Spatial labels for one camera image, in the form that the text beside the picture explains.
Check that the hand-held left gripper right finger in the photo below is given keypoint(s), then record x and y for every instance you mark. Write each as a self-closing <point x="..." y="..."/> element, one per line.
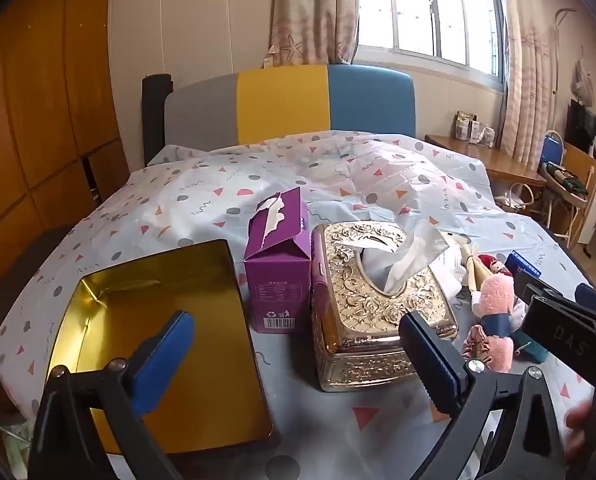
<point x="435" y="370"/>

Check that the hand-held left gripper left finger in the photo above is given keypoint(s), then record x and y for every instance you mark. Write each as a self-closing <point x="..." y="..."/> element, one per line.
<point x="163" y="360"/>

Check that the pink towel blue band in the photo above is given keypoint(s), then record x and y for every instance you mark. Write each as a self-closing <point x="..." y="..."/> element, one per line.
<point x="495" y="295"/>

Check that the red knitted cloth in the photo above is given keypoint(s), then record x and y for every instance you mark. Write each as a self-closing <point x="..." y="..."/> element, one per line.
<point x="490" y="262"/>

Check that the pink satin scrunchie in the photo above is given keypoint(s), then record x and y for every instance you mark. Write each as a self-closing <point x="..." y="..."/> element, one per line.
<point x="477" y="342"/>

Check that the gold metal tin tray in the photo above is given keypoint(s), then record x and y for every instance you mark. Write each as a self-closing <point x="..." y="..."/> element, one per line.
<point x="188" y="310"/>

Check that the person's right hand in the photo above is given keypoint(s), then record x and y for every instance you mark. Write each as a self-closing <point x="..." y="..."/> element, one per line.
<point x="579" y="427"/>

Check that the small blue box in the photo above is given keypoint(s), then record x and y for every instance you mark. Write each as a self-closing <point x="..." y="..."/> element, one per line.
<point x="520" y="260"/>

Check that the gold ornate tissue box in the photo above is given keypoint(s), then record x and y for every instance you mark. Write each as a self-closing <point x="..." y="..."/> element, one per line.
<point x="357" y="340"/>

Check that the folded umbrella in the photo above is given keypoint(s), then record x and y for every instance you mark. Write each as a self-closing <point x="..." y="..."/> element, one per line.
<point x="562" y="178"/>

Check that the white tissue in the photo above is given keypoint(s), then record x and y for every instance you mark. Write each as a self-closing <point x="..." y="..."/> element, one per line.
<point x="407" y="260"/>

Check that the blue folding chair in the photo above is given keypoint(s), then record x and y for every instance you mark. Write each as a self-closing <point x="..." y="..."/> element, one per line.
<point x="552" y="152"/>

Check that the wooden board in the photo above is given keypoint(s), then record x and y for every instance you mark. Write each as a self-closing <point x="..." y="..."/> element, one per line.
<point x="585" y="162"/>

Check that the wooden desk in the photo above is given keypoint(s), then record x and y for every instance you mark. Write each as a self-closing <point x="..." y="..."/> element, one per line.
<point x="477" y="152"/>

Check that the purple carton box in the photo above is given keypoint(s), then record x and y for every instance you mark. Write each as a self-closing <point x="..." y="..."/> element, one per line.
<point x="278" y="260"/>

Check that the small boxes on desk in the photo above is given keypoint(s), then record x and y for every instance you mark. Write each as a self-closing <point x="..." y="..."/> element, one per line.
<point x="470" y="130"/>

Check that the papers on floor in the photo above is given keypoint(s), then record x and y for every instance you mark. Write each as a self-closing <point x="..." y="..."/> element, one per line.
<point x="18" y="442"/>

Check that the black screen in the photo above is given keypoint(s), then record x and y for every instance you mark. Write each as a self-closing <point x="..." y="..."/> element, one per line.
<point x="585" y="125"/>

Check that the hanging plastic bag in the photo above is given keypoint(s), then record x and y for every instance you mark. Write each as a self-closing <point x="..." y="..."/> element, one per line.
<point x="582" y="82"/>

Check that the beige patterned curtain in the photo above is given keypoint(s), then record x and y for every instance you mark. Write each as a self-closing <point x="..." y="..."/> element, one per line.
<point x="527" y="60"/>

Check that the black rolled mat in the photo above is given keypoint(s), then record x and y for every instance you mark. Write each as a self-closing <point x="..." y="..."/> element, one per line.
<point x="155" y="120"/>

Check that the wooden wardrobe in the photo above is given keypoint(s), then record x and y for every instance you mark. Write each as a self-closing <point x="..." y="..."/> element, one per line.
<point x="38" y="110"/>

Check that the grey yellow blue headboard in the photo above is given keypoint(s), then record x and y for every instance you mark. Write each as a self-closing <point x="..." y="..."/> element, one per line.
<point x="278" y="105"/>

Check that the large window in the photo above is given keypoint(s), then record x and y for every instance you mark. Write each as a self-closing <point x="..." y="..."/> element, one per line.
<point x="417" y="10"/>

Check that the beige starfish print curtain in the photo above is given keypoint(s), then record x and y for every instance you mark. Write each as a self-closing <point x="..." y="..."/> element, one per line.
<point x="313" y="10"/>

